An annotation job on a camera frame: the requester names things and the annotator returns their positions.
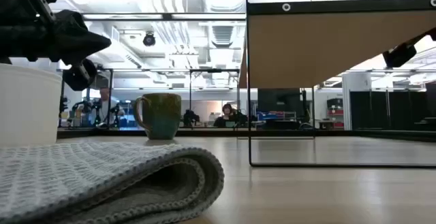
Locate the grey waffle-weave folded cloth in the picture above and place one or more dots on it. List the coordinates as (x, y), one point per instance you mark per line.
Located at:
(85, 173)

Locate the white plastic cup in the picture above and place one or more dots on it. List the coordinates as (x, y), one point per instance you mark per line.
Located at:
(29, 105)

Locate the black ceiling spotlight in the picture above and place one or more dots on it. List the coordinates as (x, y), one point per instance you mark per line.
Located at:
(149, 39)

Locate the person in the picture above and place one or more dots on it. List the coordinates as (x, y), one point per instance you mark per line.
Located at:
(104, 110)
(225, 116)

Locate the black table edge rail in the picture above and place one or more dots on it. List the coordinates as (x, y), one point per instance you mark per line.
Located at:
(272, 132)

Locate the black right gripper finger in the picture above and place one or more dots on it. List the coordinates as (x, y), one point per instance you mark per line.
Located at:
(398, 55)

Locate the green glazed ceramic mug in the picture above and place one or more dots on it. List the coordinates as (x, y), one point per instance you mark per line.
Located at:
(163, 116)

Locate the black metal workstation frame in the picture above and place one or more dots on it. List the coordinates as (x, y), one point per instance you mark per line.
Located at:
(110, 94)
(190, 91)

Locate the black partition panels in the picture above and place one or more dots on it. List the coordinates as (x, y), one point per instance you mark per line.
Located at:
(385, 110)

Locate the black background robot arm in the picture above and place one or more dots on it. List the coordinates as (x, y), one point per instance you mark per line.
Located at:
(83, 108)
(63, 106)
(190, 118)
(242, 118)
(116, 113)

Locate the black overhead frame beam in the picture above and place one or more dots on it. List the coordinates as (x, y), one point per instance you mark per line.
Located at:
(163, 16)

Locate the wooden shelf with black frame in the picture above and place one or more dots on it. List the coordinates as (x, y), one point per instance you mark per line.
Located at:
(306, 47)

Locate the red storage rack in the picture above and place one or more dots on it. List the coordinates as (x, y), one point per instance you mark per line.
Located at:
(335, 111)

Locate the blue storage bins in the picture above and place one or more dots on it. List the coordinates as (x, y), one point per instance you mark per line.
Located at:
(272, 115)

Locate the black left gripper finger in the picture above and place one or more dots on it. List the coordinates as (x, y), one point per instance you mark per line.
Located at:
(80, 76)
(78, 40)

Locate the white room pillar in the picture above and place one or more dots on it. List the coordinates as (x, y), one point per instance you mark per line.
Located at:
(356, 84)

